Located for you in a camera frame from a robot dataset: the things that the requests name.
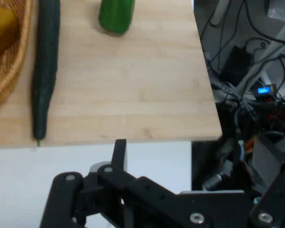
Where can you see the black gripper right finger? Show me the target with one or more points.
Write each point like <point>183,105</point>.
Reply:
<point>278,204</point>

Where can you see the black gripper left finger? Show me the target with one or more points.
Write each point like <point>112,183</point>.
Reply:
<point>66,202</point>

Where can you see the orange round fruit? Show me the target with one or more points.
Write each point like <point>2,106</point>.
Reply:
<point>1,31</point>

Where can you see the grey box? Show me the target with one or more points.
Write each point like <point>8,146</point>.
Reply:
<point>268,159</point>

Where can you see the small blue display meter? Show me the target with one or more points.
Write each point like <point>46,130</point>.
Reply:
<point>264,90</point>

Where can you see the wooden cutting board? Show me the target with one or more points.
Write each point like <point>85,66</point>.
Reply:
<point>123,90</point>

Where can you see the long dark green cucumber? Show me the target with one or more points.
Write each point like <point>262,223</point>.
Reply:
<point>46,71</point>

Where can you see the woven wicker basket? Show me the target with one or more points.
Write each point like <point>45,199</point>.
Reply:
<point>4,78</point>

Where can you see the black power adapter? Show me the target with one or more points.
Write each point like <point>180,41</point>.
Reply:
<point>236,64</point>

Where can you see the green bell pepper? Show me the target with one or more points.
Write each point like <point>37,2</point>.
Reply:
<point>116,14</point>

